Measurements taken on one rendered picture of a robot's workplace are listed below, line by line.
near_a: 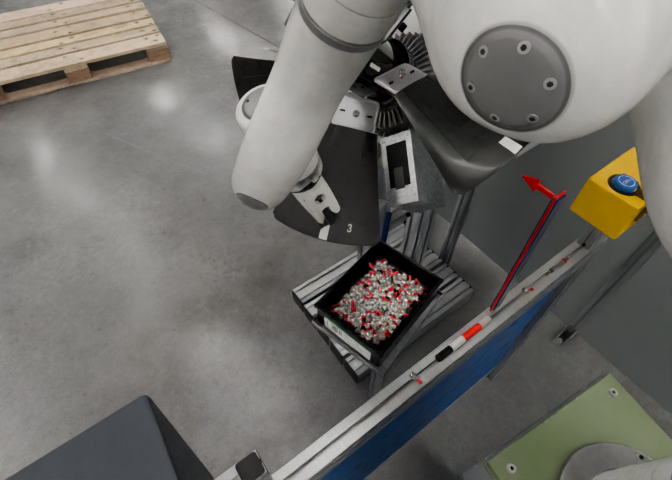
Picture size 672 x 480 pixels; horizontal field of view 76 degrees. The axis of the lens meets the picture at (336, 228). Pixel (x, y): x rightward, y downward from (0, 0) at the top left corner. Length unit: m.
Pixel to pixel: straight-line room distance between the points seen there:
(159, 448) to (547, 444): 0.54
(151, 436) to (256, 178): 0.29
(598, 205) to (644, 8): 0.74
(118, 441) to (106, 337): 1.59
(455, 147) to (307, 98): 0.31
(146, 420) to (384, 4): 0.40
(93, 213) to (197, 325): 0.89
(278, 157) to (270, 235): 1.60
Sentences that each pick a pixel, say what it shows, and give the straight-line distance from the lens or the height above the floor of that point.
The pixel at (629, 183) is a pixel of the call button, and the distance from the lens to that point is 0.95.
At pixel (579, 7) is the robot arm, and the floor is 1.56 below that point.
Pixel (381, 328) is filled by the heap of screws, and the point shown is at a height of 0.85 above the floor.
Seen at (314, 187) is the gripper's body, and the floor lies 1.14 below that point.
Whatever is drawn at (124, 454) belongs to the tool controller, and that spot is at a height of 1.24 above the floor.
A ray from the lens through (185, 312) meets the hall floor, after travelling 1.96.
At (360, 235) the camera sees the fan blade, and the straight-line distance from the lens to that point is 0.87.
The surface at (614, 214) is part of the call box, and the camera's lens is 0.95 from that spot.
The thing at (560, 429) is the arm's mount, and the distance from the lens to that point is 0.78.
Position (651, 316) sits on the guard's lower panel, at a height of 0.37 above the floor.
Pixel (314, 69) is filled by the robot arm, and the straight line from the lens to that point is 0.45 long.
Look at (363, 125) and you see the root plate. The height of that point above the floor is 1.10.
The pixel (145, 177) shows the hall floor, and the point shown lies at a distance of 2.56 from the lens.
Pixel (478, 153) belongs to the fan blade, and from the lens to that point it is 0.72.
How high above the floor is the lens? 1.64
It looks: 51 degrees down
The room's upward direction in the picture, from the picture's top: straight up
